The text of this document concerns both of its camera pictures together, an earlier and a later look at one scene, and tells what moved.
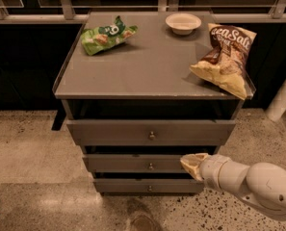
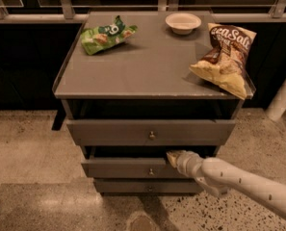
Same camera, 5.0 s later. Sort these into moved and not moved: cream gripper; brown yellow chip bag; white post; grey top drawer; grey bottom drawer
Moved: cream gripper
Not moved: brown yellow chip bag; grey top drawer; white post; grey bottom drawer
